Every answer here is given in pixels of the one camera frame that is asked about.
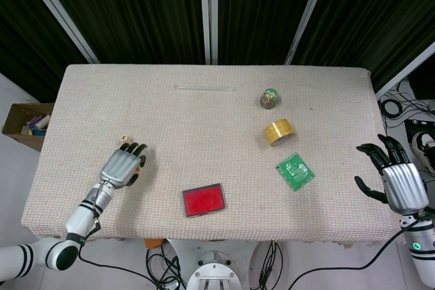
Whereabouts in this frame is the beige woven tablecloth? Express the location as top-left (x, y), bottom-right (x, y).
top-left (20, 63), bottom-right (402, 245)

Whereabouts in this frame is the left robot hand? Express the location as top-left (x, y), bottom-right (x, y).
top-left (98, 141), bottom-right (149, 189)

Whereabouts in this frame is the white frame post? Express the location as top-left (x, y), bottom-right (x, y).
top-left (372, 41), bottom-right (435, 98)
top-left (198, 0), bottom-right (219, 65)
top-left (16, 0), bottom-right (100, 65)
top-left (284, 0), bottom-right (334, 66)

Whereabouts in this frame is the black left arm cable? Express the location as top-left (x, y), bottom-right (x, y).
top-left (77, 211), bottom-right (186, 290)

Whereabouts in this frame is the black cable pile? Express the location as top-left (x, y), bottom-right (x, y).
top-left (377, 79), bottom-right (435, 130)

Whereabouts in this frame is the purple packet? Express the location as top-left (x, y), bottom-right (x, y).
top-left (27, 115), bottom-right (44, 130)

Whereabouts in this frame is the black floor cable bundle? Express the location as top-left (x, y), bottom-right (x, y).
top-left (145, 240), bottom-right (187, 290)
top-left (258, 240), bottom-right (285, 290)

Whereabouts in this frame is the white roll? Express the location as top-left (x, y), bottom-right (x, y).
top-left (35, 115), bottom-right (52, 132)

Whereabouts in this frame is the black monitor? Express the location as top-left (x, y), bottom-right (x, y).
top-left (407, 64), bottom-right (435, 101)

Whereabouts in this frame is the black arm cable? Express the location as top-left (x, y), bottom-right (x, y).
top-left (77, 211), bottom-right (186, 290)
top-left (287, 217), bottom-right (425, 290)

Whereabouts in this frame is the brown cardboard box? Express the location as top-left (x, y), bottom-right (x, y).
top-left (1, 102), bottom-right (55, 153)

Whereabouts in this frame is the yellow packing tape roll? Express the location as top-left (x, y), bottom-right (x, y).
top-left (264, 118), bottom-right (295, 147)

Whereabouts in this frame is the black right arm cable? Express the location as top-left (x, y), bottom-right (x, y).
top-left (287, 217), bottom-right (425, 290)

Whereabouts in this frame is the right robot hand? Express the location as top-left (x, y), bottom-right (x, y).
top-left (354, 133), bottom-right (430, 215)

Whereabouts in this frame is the dark green curtain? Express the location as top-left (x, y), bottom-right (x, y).
top-left (0, 0), bottom-right (435, 103)

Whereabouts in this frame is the white black sneaker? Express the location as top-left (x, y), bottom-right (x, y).
top-left (411, 132), bottom-right (435, 170)

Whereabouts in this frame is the green foil jelly cup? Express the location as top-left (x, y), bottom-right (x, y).
top-left (260, 87), bottom-right (281, 110)

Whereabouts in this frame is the red ink pad case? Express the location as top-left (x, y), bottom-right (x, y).
top-left (181, 183), bottom-right (228, 219)

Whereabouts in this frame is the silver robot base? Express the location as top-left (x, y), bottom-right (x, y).
top-left (164, 238), bottom-right (273, 290)

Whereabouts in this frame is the green foil packet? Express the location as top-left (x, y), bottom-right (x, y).
top-left (275, 152), bottom-right (316, 192)

